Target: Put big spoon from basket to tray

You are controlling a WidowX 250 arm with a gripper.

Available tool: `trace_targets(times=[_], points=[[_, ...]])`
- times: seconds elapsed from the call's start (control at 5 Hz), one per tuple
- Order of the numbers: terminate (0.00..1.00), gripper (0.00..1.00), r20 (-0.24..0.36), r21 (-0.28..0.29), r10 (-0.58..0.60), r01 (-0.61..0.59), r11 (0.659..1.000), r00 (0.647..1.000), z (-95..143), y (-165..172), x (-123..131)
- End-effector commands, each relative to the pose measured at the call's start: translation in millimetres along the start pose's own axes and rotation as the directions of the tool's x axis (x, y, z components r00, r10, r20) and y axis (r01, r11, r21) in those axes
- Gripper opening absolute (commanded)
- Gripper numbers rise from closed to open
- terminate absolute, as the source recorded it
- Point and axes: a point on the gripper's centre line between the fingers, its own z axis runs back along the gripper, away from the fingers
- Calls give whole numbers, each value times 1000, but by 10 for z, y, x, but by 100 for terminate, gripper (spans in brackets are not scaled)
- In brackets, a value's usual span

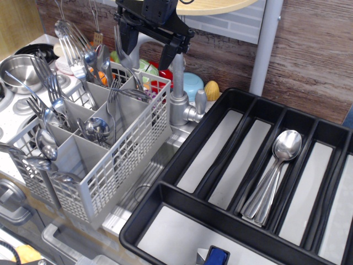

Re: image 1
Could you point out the tall steel fork at rear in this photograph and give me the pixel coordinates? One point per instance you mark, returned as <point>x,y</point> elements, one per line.
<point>124,59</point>

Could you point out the round steel spoon in basket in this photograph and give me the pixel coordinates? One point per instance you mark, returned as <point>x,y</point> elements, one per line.
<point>94,129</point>

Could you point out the steel cooking pot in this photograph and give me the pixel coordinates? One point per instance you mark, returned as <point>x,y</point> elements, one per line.
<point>20,66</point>

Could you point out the light blue toy bowl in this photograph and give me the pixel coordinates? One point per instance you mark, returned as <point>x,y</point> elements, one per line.
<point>192,83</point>

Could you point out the green toy vegetable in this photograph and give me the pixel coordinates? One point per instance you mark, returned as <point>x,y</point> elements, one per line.
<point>147,67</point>

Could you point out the grey metal sink faucet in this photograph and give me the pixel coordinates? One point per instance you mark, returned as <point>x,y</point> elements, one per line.
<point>181,111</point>

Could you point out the hanging spatula with wire handle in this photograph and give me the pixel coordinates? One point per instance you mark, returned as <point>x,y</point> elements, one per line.
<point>98,35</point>

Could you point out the red toy pepper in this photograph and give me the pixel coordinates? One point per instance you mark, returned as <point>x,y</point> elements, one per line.
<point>163,73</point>

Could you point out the black plastic cutlery tray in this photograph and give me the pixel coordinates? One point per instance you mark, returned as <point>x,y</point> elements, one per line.
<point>196,201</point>

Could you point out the grey plastic cutlery basket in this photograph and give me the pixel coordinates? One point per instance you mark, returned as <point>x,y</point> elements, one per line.
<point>106,170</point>

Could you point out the wooden round shelf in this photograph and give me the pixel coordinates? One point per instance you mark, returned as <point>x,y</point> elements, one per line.
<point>211,7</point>

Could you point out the white vertical pole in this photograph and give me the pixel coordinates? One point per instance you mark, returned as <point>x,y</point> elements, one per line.
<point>271,18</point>

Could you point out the slotted steel spoon hanging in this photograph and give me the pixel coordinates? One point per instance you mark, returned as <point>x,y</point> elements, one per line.
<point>62,26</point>

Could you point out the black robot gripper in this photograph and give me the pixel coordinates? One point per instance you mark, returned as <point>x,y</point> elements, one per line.
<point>156,19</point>

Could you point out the large steel fork left rear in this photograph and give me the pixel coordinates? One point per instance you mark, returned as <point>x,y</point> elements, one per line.
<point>76,63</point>

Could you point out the steel fork in middle compartment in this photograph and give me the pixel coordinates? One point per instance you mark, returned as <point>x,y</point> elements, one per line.
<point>111,104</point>

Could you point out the stacked steel spoons in tray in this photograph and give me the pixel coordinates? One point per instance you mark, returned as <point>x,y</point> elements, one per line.
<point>285,148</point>

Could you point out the steel spoon front left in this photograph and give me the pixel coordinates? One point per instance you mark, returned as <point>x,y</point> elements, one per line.
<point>46,144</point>

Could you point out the big steel spoon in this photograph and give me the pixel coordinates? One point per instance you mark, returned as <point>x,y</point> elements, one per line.
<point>135,93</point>

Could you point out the steel forks cluster left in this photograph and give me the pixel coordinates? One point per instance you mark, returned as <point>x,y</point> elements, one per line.
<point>50,82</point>

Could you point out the yellow toy corn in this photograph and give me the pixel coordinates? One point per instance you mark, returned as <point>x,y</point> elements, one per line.
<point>212,91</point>

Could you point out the blue object at bottom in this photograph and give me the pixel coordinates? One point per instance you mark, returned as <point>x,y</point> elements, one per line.
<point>216,256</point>

